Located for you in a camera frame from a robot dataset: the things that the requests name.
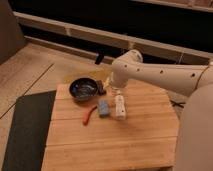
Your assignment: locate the white plastic bottle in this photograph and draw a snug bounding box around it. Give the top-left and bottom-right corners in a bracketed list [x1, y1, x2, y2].
[115, 94, 126, 120]

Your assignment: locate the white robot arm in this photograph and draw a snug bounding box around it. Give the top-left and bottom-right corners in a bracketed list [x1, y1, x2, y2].
[110, 50, 213, 171]

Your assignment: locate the dark ceramic bowl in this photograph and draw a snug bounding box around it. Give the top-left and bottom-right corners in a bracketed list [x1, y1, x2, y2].
[69, 78, 98, 101]

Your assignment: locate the small black box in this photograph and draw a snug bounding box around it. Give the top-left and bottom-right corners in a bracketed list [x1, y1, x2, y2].
[96, 80, 106, 95]

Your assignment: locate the blue sponge block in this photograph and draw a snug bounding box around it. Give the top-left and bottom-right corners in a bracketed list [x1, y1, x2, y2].
[97, 100, 110, 117]

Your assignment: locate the black table leg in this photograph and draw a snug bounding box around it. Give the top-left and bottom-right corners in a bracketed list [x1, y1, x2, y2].
[95, 51, 104, 65]

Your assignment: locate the dark floor mat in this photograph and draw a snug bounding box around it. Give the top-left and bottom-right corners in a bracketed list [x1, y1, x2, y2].
[1, 90, 56, 171]

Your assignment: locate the white shelf rail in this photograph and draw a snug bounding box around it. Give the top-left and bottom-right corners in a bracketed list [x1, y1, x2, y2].
[14, 12, 213, 63]

